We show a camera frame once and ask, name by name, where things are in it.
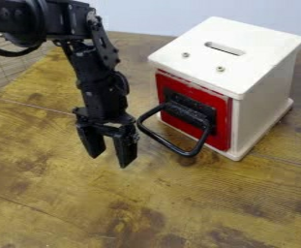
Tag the red drawer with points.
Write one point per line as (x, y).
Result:
(215, 105)

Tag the white wooden cabinet box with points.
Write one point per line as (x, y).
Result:
(235, 67)

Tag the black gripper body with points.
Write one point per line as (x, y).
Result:
(103, 116)

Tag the black metal drawer handle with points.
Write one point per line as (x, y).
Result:
(190, 111)

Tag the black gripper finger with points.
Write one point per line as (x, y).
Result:
(126, 148)
(92, 140)

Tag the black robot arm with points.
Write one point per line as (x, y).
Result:
(71, 25)

